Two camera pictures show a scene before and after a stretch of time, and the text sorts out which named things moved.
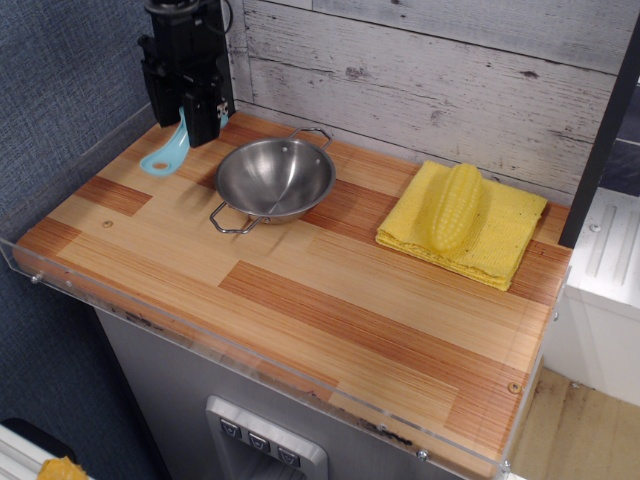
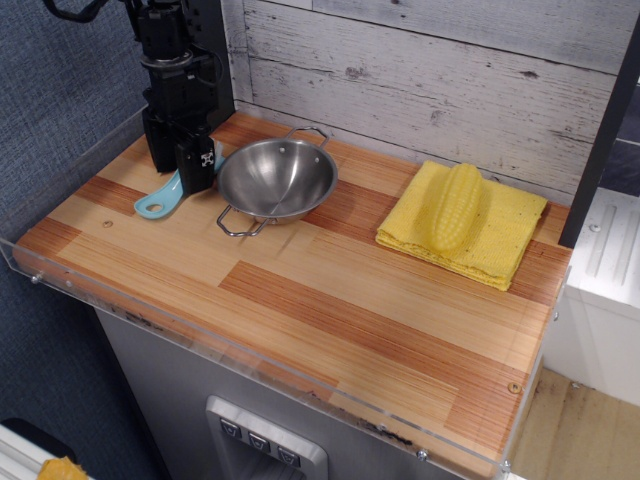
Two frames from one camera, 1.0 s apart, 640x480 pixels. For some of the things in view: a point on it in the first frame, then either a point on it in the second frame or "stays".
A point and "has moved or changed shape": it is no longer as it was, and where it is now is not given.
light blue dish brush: [166, 159] has moved or changed shape
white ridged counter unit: [594, 336] stays
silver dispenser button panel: [250, 446] stays
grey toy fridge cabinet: [164, 382] stays
